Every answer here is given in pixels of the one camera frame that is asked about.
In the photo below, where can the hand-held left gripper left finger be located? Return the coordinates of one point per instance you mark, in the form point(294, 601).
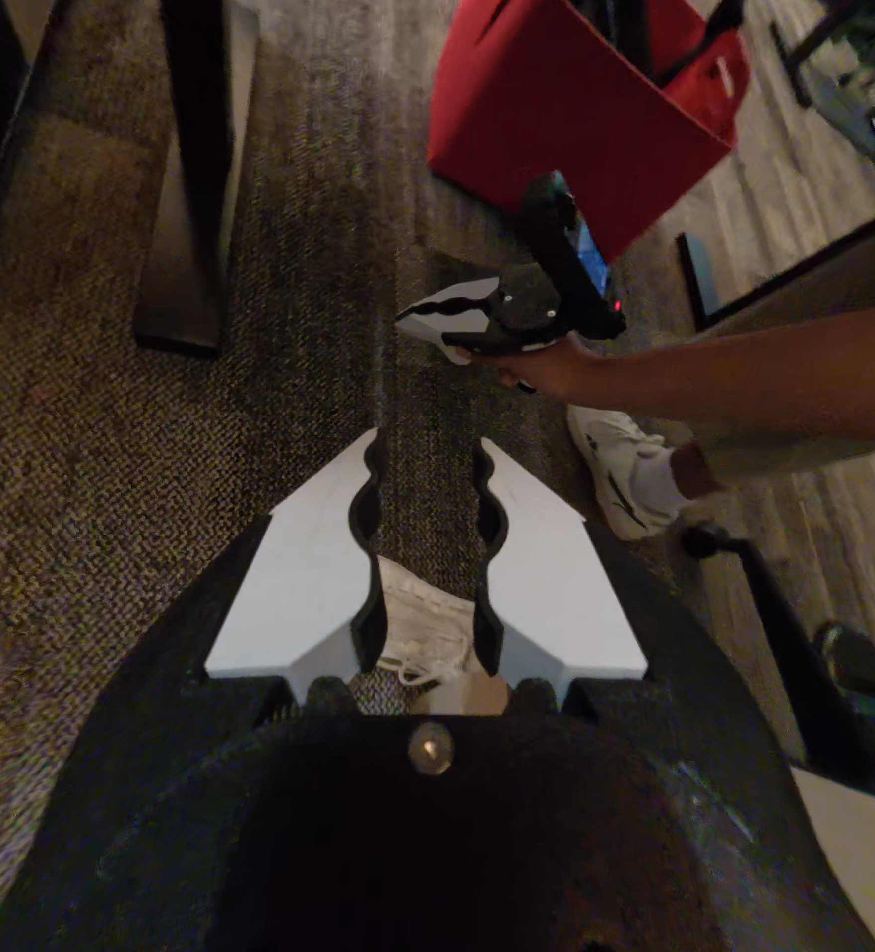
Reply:
point(296, 587)

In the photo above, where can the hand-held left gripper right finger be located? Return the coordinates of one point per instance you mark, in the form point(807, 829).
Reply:
point(564, 595)

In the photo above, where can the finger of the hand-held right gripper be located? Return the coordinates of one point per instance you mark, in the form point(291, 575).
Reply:
point(452, 323)
point(460, 291)

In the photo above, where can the person's right forearm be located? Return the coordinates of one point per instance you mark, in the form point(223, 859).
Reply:
point(742, 372)

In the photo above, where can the black desk leg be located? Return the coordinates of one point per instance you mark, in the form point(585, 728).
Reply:
point(196, 186)

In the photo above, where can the person's right hand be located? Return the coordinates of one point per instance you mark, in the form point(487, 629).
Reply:
point(556, 368)

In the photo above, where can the white shoe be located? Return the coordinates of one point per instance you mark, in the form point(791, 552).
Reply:
point(430, 625)
point(631, 468)

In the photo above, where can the red fabric box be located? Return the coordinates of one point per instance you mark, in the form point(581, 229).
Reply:
point(556, 111)

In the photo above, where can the black chair base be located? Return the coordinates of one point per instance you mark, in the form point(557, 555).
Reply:
point(794, 632)

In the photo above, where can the person's leg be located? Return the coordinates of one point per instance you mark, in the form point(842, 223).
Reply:
point(780, 461)

